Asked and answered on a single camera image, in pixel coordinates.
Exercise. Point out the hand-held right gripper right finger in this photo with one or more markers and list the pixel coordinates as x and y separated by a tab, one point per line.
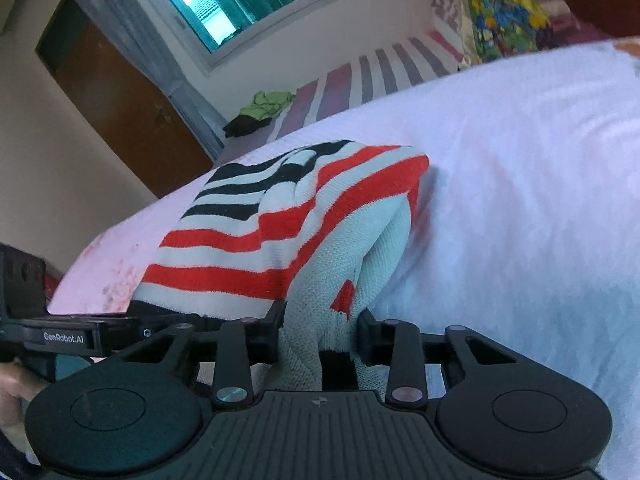
370	340

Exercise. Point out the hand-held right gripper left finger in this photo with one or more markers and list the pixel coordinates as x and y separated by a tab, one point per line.
265	332

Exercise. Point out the black white red striped sweater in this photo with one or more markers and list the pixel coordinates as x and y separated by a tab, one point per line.
280	230

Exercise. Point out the person's left hand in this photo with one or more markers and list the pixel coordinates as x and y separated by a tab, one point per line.
15	395

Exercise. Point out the green cloth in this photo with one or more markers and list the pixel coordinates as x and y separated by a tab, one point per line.
267	102

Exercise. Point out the brown wooden door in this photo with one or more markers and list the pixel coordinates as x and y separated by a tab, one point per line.
110	95

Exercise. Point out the purple striped bed sheet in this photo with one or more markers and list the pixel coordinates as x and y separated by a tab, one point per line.
345	85

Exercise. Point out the grey blue curtain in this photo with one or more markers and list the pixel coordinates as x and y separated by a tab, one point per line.
165	60

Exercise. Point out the pink striped pillow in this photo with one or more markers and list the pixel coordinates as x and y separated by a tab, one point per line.
447	25

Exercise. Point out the colourful patterned pillow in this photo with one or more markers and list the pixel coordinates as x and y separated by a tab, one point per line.
500	15

